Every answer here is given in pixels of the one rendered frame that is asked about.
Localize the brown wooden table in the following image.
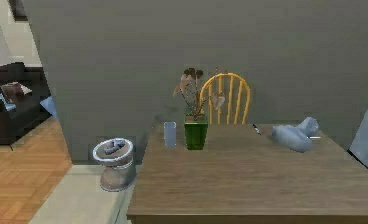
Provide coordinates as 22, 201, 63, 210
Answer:
126, 123, 368, 224

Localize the black sofa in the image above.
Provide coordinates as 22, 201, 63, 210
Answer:
0, 61, 53, 146

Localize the pale blue lumpy statue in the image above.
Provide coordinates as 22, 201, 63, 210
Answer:
271, 116, 320, 154

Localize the pale blue cushion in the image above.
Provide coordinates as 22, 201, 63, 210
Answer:
0, 93, 18, 112

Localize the grey round waste bin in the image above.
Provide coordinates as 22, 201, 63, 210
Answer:
92, 137, 137, 193

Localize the dark red cushion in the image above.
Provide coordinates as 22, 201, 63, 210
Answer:
0, 81, 26, 104

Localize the yellow wooden chair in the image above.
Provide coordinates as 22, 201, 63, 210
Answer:
199, 72, 252, 126

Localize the pale blue flat panel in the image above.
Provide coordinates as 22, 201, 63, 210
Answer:
348, 89, 368, 175

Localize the houseplant in green pot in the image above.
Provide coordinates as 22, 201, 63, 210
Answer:
172, 67, 226, 151

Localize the pale blue glass cup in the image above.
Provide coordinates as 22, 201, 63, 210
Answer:
163, 121, 177, 148

